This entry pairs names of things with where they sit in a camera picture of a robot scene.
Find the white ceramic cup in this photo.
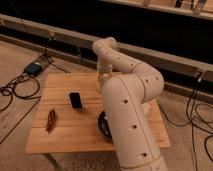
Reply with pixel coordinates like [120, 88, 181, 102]
[97, 64, 112, 75]

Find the black floor cables right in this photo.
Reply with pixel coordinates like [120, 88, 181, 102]
[158, 71, 213, 164]

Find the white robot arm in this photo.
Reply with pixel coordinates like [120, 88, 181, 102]
[92, 37, 168, 171]

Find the red chili pepper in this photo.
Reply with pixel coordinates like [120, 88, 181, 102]
[46, 109, 57, 133]

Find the black bowl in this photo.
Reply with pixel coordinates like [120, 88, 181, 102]
[98, 111, 112, 140]

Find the black floor cable left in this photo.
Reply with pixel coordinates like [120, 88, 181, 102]
[0, 54, 54, 113]

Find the black eraser block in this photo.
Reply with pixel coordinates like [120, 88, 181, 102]
[69, 92, 82, 109]

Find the wooden table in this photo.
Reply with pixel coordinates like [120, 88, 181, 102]
[25, 72, 172, 155]

